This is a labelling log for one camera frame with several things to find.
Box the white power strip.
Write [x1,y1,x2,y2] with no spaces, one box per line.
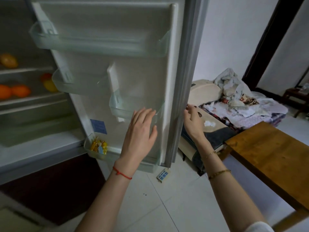
[156,168,171,183]

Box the red string bracelet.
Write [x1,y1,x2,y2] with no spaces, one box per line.
[113,166,133,180]

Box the dark grey sofa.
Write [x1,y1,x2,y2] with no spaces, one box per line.
[178,79,289,177]

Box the narrow white glass shelf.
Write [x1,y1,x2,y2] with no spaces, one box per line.
[0,92,68,107]

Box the dark wooden chair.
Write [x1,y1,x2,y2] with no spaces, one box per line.
[281,70,309,119]

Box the person's left forearm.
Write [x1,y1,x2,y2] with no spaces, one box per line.
[75,164,136,232]

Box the wooden table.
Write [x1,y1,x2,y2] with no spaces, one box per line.
[223,121,309,232]

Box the grey white clothes pile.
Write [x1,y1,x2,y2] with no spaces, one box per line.
[213,68,254,102]

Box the yellow bell pepper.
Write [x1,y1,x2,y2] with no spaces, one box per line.
[0,53,19,68]

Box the dark wooden door frame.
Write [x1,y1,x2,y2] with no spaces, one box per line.
[242,0,307,92]

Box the pile of golden small packets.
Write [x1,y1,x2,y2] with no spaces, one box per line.
[89,136,108,155]

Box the person's right forearm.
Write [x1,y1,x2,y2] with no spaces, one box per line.
[198,140,266,232]

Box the person's left hand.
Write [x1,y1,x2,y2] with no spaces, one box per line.
[118,107,158,171]

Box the clear bottom door bin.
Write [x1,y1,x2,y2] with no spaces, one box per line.
[84,134,164,173]

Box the person's right hand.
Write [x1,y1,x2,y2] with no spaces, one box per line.
[184,104,211,146]

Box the long clear door bin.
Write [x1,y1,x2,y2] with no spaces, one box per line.
[29,21,171,58]

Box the blue inner door sticker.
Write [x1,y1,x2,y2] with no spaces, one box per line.
[90,119,107,134]

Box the wide white glass shelf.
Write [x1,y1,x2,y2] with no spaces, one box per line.
[0,65,55,75]

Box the beige round table top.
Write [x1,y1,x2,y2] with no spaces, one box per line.
[191,106,227,136]

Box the yellow apple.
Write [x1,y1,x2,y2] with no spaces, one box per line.
[43,79,59,92]

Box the floral bed sheet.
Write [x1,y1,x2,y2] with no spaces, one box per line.
[201,93,289,131]

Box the cream foam board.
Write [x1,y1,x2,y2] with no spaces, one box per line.
[191,79,222,105]

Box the dark red refrigerator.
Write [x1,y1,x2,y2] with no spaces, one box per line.
[0,0,211,232]

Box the white crisper cover shelf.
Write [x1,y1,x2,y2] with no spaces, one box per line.
[0,99,70,116]

